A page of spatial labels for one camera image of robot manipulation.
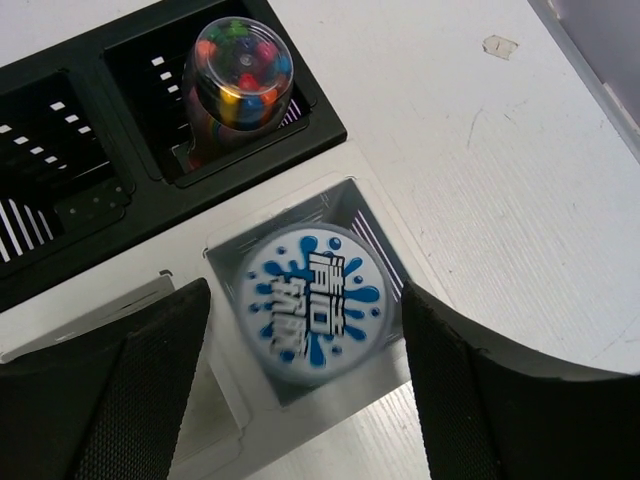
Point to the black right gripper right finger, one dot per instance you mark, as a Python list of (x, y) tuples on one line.
[(492, 408)]

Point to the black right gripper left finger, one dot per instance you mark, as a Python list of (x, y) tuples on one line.
[(108, 404)]

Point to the blue round jar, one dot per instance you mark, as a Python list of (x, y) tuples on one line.
[(313, 302)]

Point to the clear tube of coloured pins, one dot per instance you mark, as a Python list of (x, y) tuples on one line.
[(236, 87)]

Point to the white slotted organizer box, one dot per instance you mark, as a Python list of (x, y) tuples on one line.
[(238, 419)]

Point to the black slotted organizer box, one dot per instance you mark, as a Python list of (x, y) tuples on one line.
[(94, 139)]

